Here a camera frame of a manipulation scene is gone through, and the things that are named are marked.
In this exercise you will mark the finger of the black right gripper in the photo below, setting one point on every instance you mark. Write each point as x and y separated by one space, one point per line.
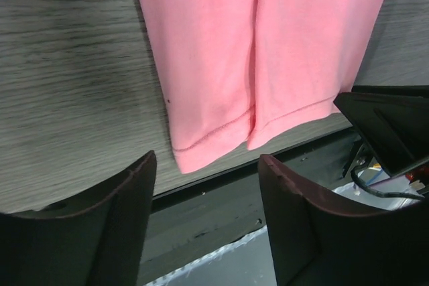
392 121

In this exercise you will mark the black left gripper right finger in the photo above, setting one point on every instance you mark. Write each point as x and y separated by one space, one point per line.
318 237

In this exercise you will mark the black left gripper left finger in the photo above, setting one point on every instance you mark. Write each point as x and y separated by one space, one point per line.
93 238

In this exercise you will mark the pink t shirt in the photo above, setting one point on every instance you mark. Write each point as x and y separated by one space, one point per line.
245 71

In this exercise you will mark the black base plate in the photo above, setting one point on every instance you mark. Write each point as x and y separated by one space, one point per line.
191 222

